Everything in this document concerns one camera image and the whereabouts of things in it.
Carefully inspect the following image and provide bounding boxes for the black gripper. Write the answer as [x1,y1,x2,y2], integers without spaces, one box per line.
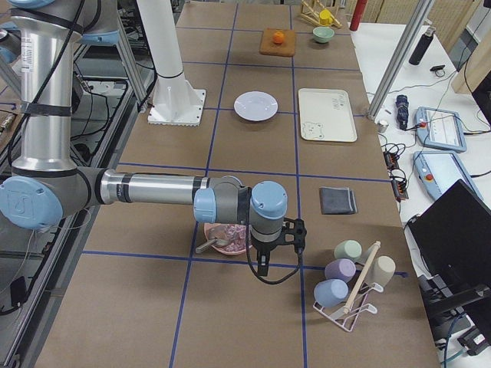
[252,218,307,277]

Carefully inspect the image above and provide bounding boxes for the orange fruit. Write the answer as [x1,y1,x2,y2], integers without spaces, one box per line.
[272,31,285,44]

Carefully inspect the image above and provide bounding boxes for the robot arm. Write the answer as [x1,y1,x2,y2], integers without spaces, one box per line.
[1,1,307,282]

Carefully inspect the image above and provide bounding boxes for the cream bear tray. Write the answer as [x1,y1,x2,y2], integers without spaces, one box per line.
[298,88,358,143]

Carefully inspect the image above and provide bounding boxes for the wooden grain serving tray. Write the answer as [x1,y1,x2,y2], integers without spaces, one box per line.
[259,28,296,57]

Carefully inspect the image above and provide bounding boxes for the clear ice cubes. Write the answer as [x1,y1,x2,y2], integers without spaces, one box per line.
[209,223,249,252]

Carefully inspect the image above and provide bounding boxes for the pink bowl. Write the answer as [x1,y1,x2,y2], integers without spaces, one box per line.
[203,222,255,257]

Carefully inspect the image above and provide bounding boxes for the metal scoop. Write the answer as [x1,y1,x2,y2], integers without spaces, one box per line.
[195,225,231,254]

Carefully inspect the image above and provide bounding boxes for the blue cup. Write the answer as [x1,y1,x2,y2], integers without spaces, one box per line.
[314,279,349,307]

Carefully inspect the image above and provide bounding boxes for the purple cup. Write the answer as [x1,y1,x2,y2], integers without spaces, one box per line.
[324,258,356,283]

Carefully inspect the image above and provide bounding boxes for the green cup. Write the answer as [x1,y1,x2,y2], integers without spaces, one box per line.
[334,239,362,261]

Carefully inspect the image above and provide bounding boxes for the folded grey cloth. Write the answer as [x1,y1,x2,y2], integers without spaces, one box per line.
[319,187,358,215]

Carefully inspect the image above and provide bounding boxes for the wooden rack rod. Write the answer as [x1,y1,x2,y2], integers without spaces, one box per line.
[342,241,381,315]

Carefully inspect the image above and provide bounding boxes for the beige cup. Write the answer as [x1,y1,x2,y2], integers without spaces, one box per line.
[371,255,396,287]

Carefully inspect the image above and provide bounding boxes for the white round plate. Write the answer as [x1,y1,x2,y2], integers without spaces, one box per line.
[233,91,278,122]

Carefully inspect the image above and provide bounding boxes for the black laptop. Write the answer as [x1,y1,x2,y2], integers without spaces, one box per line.
[409,179,490,287]

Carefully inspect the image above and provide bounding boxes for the near teach pendant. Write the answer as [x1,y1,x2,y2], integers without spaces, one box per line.
[413,150,483,200]

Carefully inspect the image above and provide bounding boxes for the teach pendant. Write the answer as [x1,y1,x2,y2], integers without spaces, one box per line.
[415,107,467,153]
[413,150,483,200]

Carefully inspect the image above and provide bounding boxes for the folded dark umbrella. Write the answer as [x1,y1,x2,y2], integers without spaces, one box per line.
[396,94,409,130]

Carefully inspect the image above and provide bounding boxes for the far teach pendant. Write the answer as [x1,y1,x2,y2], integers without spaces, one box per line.
[415,107,467,153]

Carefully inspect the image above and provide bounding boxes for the light green bowl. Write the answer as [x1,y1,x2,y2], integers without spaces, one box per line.
[312,26,335,44]

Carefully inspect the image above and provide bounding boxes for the yellow mug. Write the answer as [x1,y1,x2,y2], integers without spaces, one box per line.
[318,9,334,27]

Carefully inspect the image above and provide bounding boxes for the wooden mug rack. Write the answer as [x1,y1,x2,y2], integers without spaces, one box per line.
[300,0,342,28]

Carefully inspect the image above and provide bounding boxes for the black bottle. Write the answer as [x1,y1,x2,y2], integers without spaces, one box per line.
[408,26,436,66]

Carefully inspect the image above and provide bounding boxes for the red bottle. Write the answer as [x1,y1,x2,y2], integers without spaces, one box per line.
[349,0,367,31]

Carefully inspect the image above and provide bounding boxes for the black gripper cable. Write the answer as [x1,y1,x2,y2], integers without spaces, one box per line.
[245,229,305,285]

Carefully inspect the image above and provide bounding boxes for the white wire cup rack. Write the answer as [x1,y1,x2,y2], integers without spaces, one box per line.
[313,279,384,332]

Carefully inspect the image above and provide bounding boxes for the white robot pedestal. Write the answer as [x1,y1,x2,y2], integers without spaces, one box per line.
[137,0,206,127]

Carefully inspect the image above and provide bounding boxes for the aluminium frame post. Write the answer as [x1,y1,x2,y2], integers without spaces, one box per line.
[367,0,435,120]

